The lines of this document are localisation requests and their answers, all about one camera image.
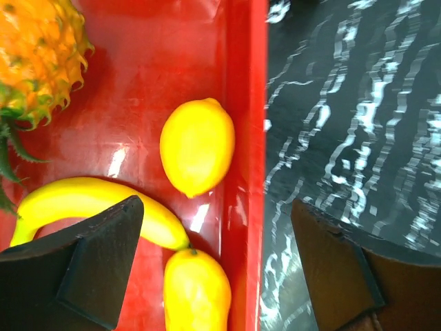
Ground yellow fake banana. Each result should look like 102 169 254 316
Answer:
10 177 189 250

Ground yellow orange fake mango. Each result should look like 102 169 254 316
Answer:
163 248 232 331

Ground red plastic bin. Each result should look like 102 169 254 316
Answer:
3 1 268 330

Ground yellow fake lemon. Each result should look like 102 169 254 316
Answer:
160 98 235 199

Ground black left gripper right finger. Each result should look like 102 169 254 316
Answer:
291 199 440 330

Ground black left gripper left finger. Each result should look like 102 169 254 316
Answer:
1 196 143 330

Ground orange fake carrot piece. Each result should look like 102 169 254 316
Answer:
0 0 95 218

